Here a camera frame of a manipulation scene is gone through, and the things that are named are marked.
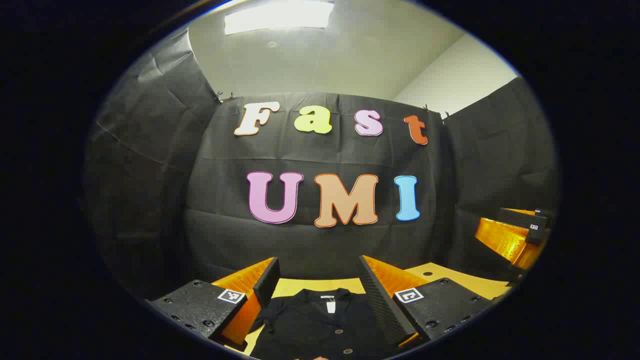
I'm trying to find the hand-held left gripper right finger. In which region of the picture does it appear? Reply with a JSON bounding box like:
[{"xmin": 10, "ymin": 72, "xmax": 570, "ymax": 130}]
[{"xmin": 357, "ymin": 255, "xmax": 501, "ymax": 351}]

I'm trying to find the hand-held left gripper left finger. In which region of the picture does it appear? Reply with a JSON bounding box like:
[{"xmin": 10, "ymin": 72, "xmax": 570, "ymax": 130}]
[{"xmin": 145, "ymin": 256, "xmax": 281, "ymax": 351}]

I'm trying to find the black button-up shirt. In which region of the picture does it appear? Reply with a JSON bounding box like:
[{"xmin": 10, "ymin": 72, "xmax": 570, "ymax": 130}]
[{"xmin": 249, "ymin": 287, "xmax": 401, "ymax": 360}]

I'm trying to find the black backdrop cloth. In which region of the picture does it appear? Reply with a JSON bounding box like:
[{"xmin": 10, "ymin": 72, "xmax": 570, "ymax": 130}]
[{"xmin": 82, "ymin": 25, "xmax": 560, "ymax": 301}]

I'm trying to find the rectangular ceiling light panel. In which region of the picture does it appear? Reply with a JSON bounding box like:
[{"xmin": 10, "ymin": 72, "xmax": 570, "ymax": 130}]
[{"xmin": 224, "ymin": 0, "xmax": 335, "ymax": 36}]

